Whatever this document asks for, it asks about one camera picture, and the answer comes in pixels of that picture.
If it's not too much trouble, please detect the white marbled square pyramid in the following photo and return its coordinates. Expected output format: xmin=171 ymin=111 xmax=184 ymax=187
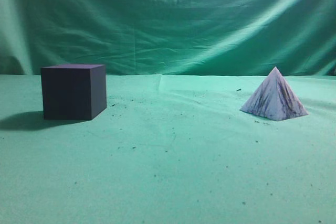
xmin=240 ymin=67 xmax=308 ymax=121

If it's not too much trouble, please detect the dark purple cube block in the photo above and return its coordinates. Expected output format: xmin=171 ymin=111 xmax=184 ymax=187
xmin=40 ymin=64 xmax=107 ymax=120

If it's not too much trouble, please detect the green backdrop cloth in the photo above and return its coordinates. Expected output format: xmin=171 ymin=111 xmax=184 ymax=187
xmin=1 ymin=0 xmax=335 ymax=76

